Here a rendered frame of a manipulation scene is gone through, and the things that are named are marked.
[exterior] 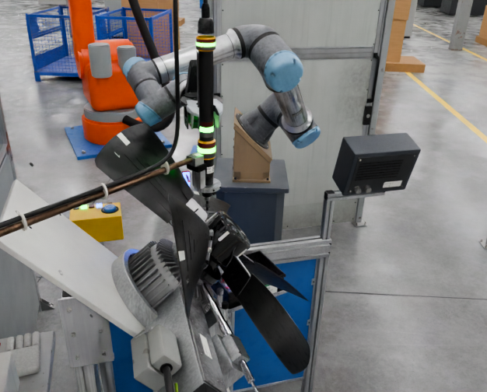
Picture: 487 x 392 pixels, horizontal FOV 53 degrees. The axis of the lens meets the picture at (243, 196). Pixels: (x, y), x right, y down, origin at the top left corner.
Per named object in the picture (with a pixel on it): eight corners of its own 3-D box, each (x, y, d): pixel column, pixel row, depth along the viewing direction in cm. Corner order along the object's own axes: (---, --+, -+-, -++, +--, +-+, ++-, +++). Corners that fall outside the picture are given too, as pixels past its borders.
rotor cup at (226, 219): (190, 271, 110) (233, 235, 109) (169, 230, 120) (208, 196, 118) (223, 292, 121) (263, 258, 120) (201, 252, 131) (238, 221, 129)
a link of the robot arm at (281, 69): (304, 113, 195) (276, 23, 146) (325, 140, 188) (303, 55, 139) (279, 130, 195) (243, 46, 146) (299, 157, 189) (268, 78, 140)
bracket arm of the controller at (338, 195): (327, 201, 177) (327, 194, 176) (324, 197, 180) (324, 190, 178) (384, 195, 183) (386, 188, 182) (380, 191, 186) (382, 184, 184)
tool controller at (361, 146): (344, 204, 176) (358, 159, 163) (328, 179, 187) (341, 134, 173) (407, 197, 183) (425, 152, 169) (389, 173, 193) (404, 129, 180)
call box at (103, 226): (72, 249, 155) (68, 220, 150) (74, 233, 163) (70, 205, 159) (124, 243, 159) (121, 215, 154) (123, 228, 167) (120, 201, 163)
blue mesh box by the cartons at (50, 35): (33, 82, 736) (22, 12, 692) (64, 64, 850) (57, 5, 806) (91, 84, 733) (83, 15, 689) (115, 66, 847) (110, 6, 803)
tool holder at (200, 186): (201, 198, 117) (201, 160, 112) (181, 190, 121) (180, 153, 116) (226, 187, 123) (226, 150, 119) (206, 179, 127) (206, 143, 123)
